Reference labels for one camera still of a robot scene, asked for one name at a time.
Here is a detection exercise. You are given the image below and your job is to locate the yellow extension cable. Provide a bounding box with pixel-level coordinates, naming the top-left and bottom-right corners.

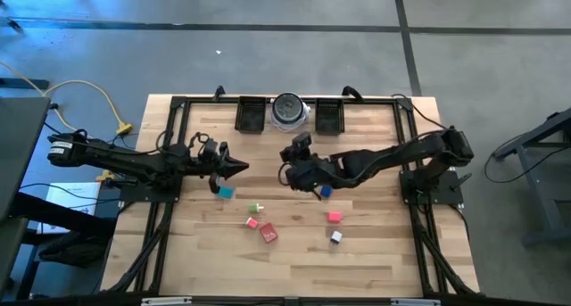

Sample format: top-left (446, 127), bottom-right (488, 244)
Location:
top-left (0, 61), bottom-right (128, 133)

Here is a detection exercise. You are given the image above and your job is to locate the black clamp lever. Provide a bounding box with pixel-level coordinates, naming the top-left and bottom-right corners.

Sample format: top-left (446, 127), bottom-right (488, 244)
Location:
top-left (449, 172), bottom-right (473, 192)
top-left (104, 177), bottom-right (139, 187)

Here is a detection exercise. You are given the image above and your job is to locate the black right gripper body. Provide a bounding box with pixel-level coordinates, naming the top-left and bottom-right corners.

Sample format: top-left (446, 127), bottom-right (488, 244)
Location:
top-left (279, 158), bottom-right (323, 194)

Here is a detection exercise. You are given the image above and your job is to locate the black metal table frame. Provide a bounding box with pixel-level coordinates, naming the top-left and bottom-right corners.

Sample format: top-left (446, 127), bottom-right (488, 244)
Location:
top-left (103, 95), bottom-right (477, 298)

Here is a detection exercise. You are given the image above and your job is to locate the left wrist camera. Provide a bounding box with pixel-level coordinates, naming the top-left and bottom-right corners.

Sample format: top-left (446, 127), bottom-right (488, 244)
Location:
top-left (203, 137), bottom-right (220, 161)

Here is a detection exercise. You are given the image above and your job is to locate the black bag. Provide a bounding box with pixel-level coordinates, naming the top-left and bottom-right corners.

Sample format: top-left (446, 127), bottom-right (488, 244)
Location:
top-left (37, 232), bottom-right (108, 269)

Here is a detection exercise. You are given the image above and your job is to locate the black desk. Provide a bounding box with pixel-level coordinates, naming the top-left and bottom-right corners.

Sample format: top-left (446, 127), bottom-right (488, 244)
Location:
top-left (0, 95), bottom-right (52, 222)

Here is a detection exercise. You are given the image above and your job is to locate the white coiled cable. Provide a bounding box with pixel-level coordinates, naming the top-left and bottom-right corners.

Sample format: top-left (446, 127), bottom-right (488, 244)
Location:
top-left (269, 101), bottom-right (312, 134)

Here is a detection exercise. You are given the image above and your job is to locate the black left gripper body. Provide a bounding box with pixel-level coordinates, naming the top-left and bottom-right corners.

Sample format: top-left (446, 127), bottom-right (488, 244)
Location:
top-left (198, 145), bottom-right (229, 194)

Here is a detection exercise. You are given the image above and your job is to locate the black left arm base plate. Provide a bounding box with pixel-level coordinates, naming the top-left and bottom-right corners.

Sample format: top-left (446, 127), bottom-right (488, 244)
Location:
top-left (119, 180), bottom-right (183, 203)

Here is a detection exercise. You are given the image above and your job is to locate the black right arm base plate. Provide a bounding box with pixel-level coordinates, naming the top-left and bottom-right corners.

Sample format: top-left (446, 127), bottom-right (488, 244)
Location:
top-left (400, 170), bottom-right (465, 205)

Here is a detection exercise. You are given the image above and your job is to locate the silver bracket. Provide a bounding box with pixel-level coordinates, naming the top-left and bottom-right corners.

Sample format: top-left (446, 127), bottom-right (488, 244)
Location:
top-left (391, 298), bottom-right (442, 306)
top-left (141, 296), bottom-right (193, 306)

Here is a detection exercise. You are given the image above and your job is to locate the black flat bar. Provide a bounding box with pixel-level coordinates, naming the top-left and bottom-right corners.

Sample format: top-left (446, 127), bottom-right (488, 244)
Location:
top-left (0, 78), bottom-right (50, 91)

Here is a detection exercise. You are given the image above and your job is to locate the white paper booklet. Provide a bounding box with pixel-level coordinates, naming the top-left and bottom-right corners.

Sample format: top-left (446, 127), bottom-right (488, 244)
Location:
top-left (37, 182), bottom-right (102, 235)

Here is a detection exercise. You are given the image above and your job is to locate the black floor cable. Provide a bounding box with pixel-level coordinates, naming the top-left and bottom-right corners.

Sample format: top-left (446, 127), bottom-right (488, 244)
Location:
top-left (484, 134), bottom-right (571, 185)

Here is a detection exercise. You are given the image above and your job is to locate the black beam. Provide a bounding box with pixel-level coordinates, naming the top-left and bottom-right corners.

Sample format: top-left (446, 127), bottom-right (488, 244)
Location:
top-left (12, 192), bottom-right (117, 240)

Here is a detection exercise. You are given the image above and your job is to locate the red box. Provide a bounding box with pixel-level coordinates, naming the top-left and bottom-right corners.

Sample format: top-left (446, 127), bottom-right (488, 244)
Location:
top-left (259, 222), bottom-right (279, 244)

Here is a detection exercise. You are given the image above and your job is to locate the black mesh basket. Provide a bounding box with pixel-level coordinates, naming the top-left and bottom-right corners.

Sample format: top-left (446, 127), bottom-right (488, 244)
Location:
top-left (314, 97), bottom-right (346, 136)
top-left (235, 95), bottom-right (268, 135)

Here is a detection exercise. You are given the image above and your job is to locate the grey metal table frame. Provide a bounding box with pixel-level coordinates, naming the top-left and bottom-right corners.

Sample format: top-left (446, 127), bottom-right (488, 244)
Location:
top-left (492, 107), bottom-right (571, 247)

